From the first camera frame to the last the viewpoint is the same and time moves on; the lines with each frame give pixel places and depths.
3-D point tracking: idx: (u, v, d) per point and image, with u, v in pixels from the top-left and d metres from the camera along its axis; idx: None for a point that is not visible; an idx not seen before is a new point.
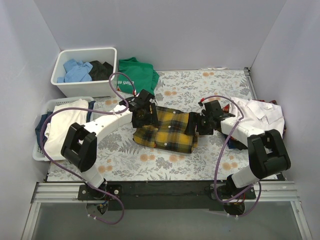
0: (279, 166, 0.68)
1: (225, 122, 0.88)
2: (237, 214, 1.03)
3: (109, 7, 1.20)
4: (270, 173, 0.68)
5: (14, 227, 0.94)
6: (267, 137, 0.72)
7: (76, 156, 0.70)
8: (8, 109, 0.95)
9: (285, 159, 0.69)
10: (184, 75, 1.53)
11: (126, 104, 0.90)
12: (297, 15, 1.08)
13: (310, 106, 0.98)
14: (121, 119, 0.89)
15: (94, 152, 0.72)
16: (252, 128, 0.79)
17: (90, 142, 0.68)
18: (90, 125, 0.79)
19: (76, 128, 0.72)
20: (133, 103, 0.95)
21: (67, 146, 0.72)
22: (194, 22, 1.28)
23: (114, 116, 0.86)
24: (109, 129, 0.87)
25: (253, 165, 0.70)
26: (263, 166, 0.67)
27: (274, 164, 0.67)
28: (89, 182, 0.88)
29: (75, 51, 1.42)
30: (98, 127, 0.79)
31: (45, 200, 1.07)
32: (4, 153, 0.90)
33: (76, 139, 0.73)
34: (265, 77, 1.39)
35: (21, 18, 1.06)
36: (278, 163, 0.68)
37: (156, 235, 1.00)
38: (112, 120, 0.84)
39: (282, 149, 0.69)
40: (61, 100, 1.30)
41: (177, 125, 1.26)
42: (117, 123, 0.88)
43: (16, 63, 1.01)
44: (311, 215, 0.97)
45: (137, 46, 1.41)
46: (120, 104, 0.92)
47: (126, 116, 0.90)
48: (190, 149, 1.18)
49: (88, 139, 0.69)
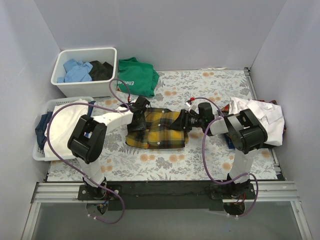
0: (257, 136, 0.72)
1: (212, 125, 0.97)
2: (237, 214, 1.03)
3: (109, 7, 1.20)
4: (250, 142, 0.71)
5: (14, 227, 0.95)
6: (242, 117, 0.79)
7: (83, 147, 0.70)
8: (9, 108, 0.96)
9: (261, 128, 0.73)
10: (184, 75, 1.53)
11: (126, 106, 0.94)
12: (297, 15, 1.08)
13: (310, 106, 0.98)
14: (124, 117, 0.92)
15: (101, 144, 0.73)
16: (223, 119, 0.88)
17: (102, 130, 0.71)
18: (98, 118, 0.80)
19: (86, 119, 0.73)
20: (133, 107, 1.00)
21: (75, 137, 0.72)
22: (194, 22, 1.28)
23: (119, 113, 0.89)
24: (113, 125, 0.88)
25: (235, 139, 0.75)
26: (240, 134, 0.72)
27: (249, 132, 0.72)
28: (92, 178, 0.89)
29: (75, 51, 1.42)
30: (105, 120, 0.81)
31: (45, 200, 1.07)
32: (4, 153, 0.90)
33: (84, 130, 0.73)
34: (265, 77, 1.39)
35: (22, 18, 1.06)
36: (255, 133, 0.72)
37: (156, 235, 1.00)
38: (117, 116, 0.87)
39: (256, 120, 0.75)
40: (61, 100, 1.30)
41: (167, 122, 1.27)
42: (120, 121, 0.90)
43: (16, 64, 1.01)
44: (311, 215, 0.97)
45: (137, 46, 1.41)
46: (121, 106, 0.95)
47: (128, 115, 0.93)
48: (183, 144, 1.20)
49: (99, 128, 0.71)
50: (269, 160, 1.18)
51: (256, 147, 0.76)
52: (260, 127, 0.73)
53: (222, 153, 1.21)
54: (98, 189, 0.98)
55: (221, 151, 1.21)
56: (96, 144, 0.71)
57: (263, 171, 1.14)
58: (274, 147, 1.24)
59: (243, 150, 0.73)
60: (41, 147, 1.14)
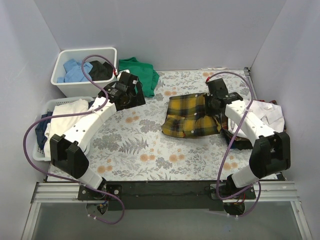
0: (279, 167, 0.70)
1: (231, 107, 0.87)
2: (237, 214, 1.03)
3: (109, 7, 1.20)
4: (269, 172, 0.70)
5: (14, 228, 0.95)
6: (273, 137, 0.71)
7: (68, 166, 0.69)
8: (9, 108, 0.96)
9: (286, 161, 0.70)
10: (184, 75, 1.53)
11: (106, 96, 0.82)
12: (297, 15, 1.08)
13: (310, 106, 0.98)
14: (103, 114, 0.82)
15: (82, 158, 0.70)
16: (262, 123, 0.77)
17: (75, 153, 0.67)
18: (70, 133, 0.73)
19: (58, 139, 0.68)
20: (114, 91, 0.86)
21: (56, 159, 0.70)
22: (194, 22, 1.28)
23: (94, 114, 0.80)
24: (94, 130, 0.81)
25: (255, 163, 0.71)
26: (264, 165, 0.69)
27: (274, 164, 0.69)
28: (89, 184, 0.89)
29: (75, 51, 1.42)
30: (79, 133, 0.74)
31: (45, 200, 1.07)
32: (4, 152, 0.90)
33: (61, 150, 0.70)
34: (265, 77, 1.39)
35: (22, 18, 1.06)
36: (278, 165, 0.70)
37: (156, 235, 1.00)
38: (93, 120, 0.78)
39: (286, 151, 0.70)
40: (61, 100, 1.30)
41: (201, 110, 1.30)
42: (99, 121, 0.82)
43: (16, 64, 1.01)
44: (311, 215, 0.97)
45: (137, 46, 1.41)
46: (99, 96, 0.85)
47: (107, 110, 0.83)
48: (216, 131, 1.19)
49: (72, 150, 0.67)
50: None
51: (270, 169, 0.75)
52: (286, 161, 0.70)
53: (222, 153, 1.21)
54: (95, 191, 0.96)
55: (221, 151, 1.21)
56: (76, 165, 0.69)
57: None
58: None
59: (258, 176, 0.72)
60: (41, 147, 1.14)
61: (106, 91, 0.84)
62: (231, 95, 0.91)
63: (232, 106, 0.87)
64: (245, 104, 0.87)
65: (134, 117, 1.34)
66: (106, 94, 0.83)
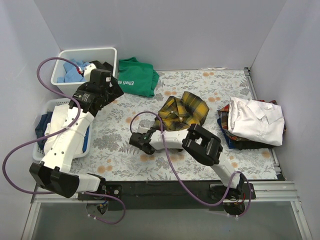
0: (215, 146, 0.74)
1: (154, 141, 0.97)
2: (237, 214, 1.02)
3: (109, 7, 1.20)
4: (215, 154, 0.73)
5: (15, 227, 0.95)
6: (192, 132, 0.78)
7: (56, 189, 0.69)
8: (8, 108, 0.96)
9: (214, 137, 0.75)
10: (184, 75, 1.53)
11: (78, 107, 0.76)
12: (297, 14, 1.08)
13: (310, 105, 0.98)
14: (79, 128, 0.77)
15: (68, 178, 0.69)
16: (177, 132, 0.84)
17: (59, 179, 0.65)
18: (48, 159, 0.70)
19: (38, 168, 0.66)
20: (86, 96, 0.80)
21: (43, 185, 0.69)
22: (194, 22, 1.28)
23: (69, 131, 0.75)
24: (75, 145, 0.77)
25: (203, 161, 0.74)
26: (207, 156, 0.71)
27: (210, 148, 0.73)
28: (89, 186, 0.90)
29: (75, 51, 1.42)
30: (59, 156, 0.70)
31: (45, 200, 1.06)
32: (4, 152, 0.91)
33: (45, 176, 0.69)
34: (265, 77, 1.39)
35: (22, 18, 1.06)
36: (213, 145, 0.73)
37: (156, 235, 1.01)
38: (70, 138, 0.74)
39: (206, 131, 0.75)
40: (61, 100, 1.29)
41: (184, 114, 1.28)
42: (77, 134, 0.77)
43: (16, 64, 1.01)
44: (311, 215, 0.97)
45: (137, 46, 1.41)
46: (70, 107, 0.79)
47: (82, 121, 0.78)
48: None
49: (55, 177, 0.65)
50: (269, 160, 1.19)
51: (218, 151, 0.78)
52: (215, 138, 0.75)
53: None
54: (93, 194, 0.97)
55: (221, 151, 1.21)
56: (64, 188, 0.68)
57: (263, 171, 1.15)
58: (274, 146, 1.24)
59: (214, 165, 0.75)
60: (41, 147, 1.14)
61: (76, 100, 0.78)
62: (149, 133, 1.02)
63: (153, 140, 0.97)
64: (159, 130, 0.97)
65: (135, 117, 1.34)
66: (79, 103, 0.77)
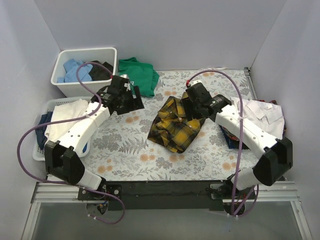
0: (283, 170, 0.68)
1: (223, 117, 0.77)
2: (237, 214, 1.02)
3: (109, 7, 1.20)
4: (277, 175, 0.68)
5: (15, 227, 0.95)
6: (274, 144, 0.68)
7: (63, 171, 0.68)
8: (9, 108, 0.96)
9: (290, 164, 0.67)
10: (184, 75, 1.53)
11: (100, 101, 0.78)
12: (297, 15, 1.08)
13: (310, 106, 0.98)
14: (98, 118, 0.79)
15: (78, 163, 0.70)
16: (261, 132, 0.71)
17: (71, 158, 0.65)
18: (65, 140, 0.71)
19: (52, 146, 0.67)
20: (107, 96, 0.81)
21: (51, 166, 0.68)
22: (194, 22, 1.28)
23: (89, 119, 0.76)
24: (88, 134, 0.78)
25: (260, 172, 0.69)
26: (272, 175, 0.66)
27: (280, 169, 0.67)
28: (88, 185, 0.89)
29: (75, 51, 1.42)
30: (74, 138, 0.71)
31: (45, 200, 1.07)
32: (4, 152, 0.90)
33: (56, 156, 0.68)
34: (265, 77, 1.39)
35: (21, 17, 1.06)
36: (282, 169, 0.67)
37: (156, 235, 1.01)
38: (87, 125, 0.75)
39: (290, 155, 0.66)
40: (61, 100, 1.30)
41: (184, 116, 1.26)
42: (94, 125, 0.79)
43: (16, 64, 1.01)
44: (311, 215, 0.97)
45: (137, 46, 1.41)
46: (92, 102, 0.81)
47: (101, 114, 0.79)
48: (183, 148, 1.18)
49: (67, 155, 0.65)
50: None
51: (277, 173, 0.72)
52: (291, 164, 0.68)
53: (222, 153, 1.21)
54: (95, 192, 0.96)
55: (221, 151, 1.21)
56: (72, 171, 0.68)
57: None
58: None
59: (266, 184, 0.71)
60: (41, 147, 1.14)
61: (98, 97, 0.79)
62: (217, 99, 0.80)
63: (223, 115, 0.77)
64: (236, 110, 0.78)
65: (135, 117, 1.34)
66: (99, 98, 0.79)
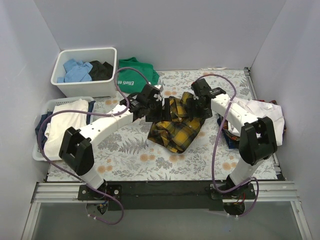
0: (266, 151, 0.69)
1: (215, 101, 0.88)
2: (237, 214, 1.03)
3: (109, 7, 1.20)
4: (260, 154, 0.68)
5: (14, 227, 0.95)
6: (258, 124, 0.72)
7: (73, 159, 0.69)
8: (8, 108, 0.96)
9: (273, 145, 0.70)
10: (184, 75, 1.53)
11: (127, 105, 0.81)
12: (297, 15, 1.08)
13: (310, 105, 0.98)
14: (121, 120, 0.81)
15: (89, 157, 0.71)
16: (245, 112, 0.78)
17: (85, 149, 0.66)
18: (85, 131, 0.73)
19: (72, 133, 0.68)
20: (135, 103, 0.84)
21: (64, 150, 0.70)
22: (194, 22, 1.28)
23: (113, 118, 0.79)
24: (108, 132, 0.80)
25: (244, 151, 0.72)
26: (252, 151, 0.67)
27: (262, 147, 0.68)
28: (90, 183, 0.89)
29: (75, 51, 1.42)
30: (94, 132, 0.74)
31: (45, 200, 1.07)
32: (4, 152, 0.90)
33: (72, 143, 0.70)
34: (265, 77, 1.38)
35: (21, 17, 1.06)
36: (265, 149, 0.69)
37: (156, 235, 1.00)
38: (109, 123, 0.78)
39: (272, 135, 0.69)
40: (61, 100, 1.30)
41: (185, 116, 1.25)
42: (115, 126, 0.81)
43: (16, 64, 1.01)
44: (311, 215, 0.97)
45: (137, 46, 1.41)
46: (120, 104, 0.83)
47: (125, 117, 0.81)
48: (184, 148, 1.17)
49: (83, 146, 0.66)
50: (269, 160, 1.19)
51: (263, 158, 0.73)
52: (274, 145, 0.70)
53: (222, 153, 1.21)
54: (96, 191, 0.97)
55: (221, 151, 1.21)
56: (83, 161, 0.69)
57: (263, 171, 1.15)
58: None
59: (251, 163, 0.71)
60: (41, 147, 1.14)
61: (128, 101, 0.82)
62: (215, 90, 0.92)
63: (216, 100, 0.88)
64: (228, 97, 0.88)
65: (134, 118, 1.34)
66: (128, 102, 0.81)
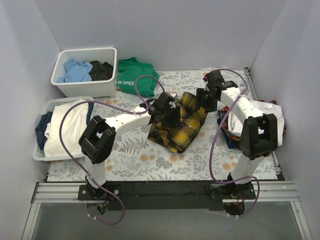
0: (266, 147, 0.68)
1: (225, 93, 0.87)
2: (237, 214, 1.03)
3: (109, 7, 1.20)
4: (259, 149, 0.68)
5: (14, 227, 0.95)
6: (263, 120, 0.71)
7: (92, 147, 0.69)
8: (8, 108, 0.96)
9: (274, 143, 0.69)
10: (184, 75, 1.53)
11: (146, 108, 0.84)
12: (297, 15, 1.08)
13: (310, 106, 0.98)
14: (140, 120, 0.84)
15: (111, 146, 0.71)
16: (252, 107, 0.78)
17: (110, 136, 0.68)
18: (109, 121, 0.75)
19: (98, 121, 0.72)
20: (152, 108, 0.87)
21: (86, 137, 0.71)
22: (194, 22, 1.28)
23: (134, 115, 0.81)
24: (127, 129, 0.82)
25: (244, 144, 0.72)
26: (251, 144, 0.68)
27: (262, 142, 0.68)
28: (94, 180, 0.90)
29: (75, 51, 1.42)
30: (117, 123, 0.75)
31: (45, 200, 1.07)
32: (4, 152, 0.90)
33: (95, 131, 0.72)
34: (265, 77, 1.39)
35: (21, 17, 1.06)
36: (265, 145, 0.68)
37: (156, 235, 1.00)
38: (131, 119, 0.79)
39: (274, 133, 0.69)
40: (61, 100, 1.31)
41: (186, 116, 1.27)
42: (133, 124, 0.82)
43: (16, 64, 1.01)
44: (311, 215, 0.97)
45: (137, 46, 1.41)
46: (140, 106, 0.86)
47: (144, 118, 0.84)
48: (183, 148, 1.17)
49: (108, 132, 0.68)
50: (269, 160, 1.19)
51: (263, 154, 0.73)
52: (274, 143, 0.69)
53: (222, 153, 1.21)
54: (96, 191, 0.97)
55: (221, 151, 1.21)
56: (104, 149, 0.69)
57: (263, 171, 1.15)
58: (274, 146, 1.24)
59: (248, 157, 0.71)
60: (41, 147, 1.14)
61: (146, 105, 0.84)
62: (227, 83, 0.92)
63: (226, 92, 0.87)
64: (239, 91, 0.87)
65: None
66: (147, 105, 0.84)
